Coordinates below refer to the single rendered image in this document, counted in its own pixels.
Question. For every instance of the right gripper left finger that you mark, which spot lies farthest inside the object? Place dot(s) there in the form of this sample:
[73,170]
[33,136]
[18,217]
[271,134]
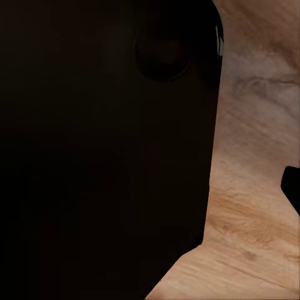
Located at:
[15,185]

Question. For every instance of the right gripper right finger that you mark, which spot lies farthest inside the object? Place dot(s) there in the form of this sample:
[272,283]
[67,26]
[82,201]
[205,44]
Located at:
[290,185]

